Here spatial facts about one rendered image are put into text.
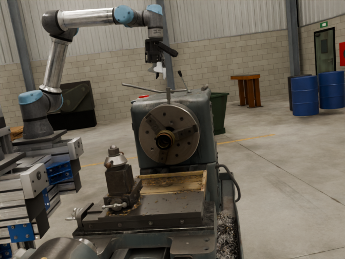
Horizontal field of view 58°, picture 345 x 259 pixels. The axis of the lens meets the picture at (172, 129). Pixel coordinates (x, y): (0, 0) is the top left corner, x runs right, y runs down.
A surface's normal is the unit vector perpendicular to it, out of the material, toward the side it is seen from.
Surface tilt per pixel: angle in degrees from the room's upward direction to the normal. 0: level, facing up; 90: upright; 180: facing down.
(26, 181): 90
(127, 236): 88
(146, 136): 90
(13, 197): 90
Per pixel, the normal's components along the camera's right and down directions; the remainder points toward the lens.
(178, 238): -0.13, -0.98
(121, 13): -0.21, 0.21
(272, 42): 0.15, 0.16
